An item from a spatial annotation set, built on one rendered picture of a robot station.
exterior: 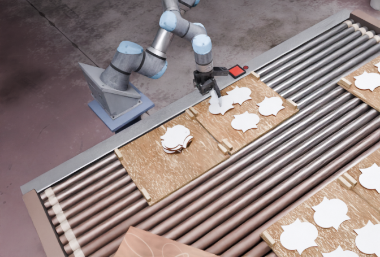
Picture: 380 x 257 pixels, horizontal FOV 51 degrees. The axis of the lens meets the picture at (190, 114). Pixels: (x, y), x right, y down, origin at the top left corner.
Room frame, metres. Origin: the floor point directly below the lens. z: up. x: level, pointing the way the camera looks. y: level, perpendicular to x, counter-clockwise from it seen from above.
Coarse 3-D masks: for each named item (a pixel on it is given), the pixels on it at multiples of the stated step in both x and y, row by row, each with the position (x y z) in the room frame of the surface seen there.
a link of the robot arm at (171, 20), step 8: (168, 0) 1.54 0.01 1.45; (176, 0) 1.55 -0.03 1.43; (168, 8) 1.48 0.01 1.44; (176, 8) 1.47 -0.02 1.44; (168, 16) 1.39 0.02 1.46; (176, 16) 1.41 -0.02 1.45; (160, 24) 1.40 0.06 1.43; (168, 24) 1.38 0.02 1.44; (176, 24) 1.38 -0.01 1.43; (184, 24) 1.39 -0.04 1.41; (176, 32) 1.38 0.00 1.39; (184, 32) 1.38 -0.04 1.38
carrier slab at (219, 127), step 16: (240, 80) 1.51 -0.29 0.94; (256, 80) 1.49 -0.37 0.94; (256, 96) 1.37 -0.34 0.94; (272, 96) 1.36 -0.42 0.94; (208, 112) 1.32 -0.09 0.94; (240, 112) 1.28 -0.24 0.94; (256, 112) 1.27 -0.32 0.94; (288, 112) 1.23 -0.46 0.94; (208, 128) 1.22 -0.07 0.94; (224, 128) 1.20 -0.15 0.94; (272, 128) 1.16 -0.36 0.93; (240, 144) 1.09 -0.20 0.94
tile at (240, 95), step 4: (236, 88) 1.44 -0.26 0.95; (240, 88) 1.44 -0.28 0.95; (244, 88) 1.43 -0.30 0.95; (228, 92) 1.42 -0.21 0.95; (232, 92) 1.42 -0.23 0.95; (236, 92) 1.41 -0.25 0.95; (240, 92) 1.41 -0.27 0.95; (244, 92) 1.40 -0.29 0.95; (248, 92) 1.40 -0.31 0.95; (232, 96) 1.39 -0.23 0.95; (236, 96) 1.39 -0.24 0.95; (240, 96) 1.38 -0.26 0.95; (244, 96) 1.38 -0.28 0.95; (248, 96) 1.37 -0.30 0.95; (236, 100) 1.36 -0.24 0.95; (240, 100) 1.35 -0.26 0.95; (244, 100) 1.35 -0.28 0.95; (248, 100) 1.35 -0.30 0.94; (240, 104) 1.33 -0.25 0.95
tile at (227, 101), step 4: (224, 96) 1.39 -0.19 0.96; (228, 96) 1.38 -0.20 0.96; (224, 100) 1.36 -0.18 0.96; (228, 100) 1.36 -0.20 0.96; (232, 100) 1.35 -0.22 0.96; (212, 104) 1.35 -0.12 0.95; (216, 104) 1.35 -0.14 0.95; (224, 104) 1.34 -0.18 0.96; (228, 104) 1.33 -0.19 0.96; (232, 104) 1.33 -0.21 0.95; (212, 108) 1.33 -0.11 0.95; (216, 108) 1.32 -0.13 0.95; (220, 108) 1.32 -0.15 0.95; (224, 108) 1.31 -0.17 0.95; (228, 108) 1.30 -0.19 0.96; (232, 108) 1.31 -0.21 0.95; (212, 112) 1.30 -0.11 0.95; (216, 112) 1.30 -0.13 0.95; (220, 112) 1.30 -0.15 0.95; (224, 112) 1.29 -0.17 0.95
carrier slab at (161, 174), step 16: (160, 128) 1.27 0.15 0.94; (192, 128) 1.24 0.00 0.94; (128, 144) 1.21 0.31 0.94; (144, 144) 1.19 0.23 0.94; (160, 144) 1.17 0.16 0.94; (192, 144) 1.14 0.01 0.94; (208, 144) 1.13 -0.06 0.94; (128, 160) 1.11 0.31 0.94; (144, 160) 1.10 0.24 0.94; (160, 160) 1.08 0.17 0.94; (176, 160) 1.07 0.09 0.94; (192, 160) 1.05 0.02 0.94; (208, 160) 1.04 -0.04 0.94; (224, 160) 1.03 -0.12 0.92; (144, 176) 1.01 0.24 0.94; (160, 176) 1.00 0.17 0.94; (176, 176) 0.98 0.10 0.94; (192, 176) 0.97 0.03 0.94; (160, 192) 0.92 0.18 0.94
